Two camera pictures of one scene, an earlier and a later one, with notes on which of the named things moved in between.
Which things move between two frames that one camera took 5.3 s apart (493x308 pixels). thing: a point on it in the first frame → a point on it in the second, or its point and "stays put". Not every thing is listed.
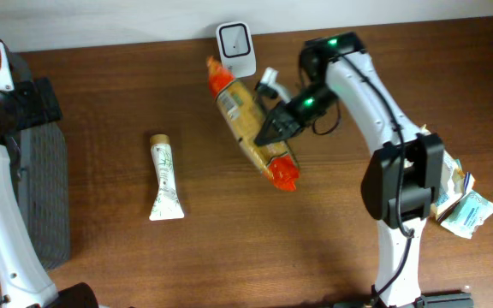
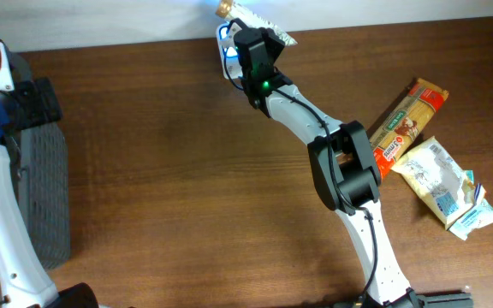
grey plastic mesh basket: [44, 190] stays put
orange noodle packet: [241, 103] → [402, 126]
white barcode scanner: [236, 47] stays put
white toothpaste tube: [167, 204] → [229, 9]
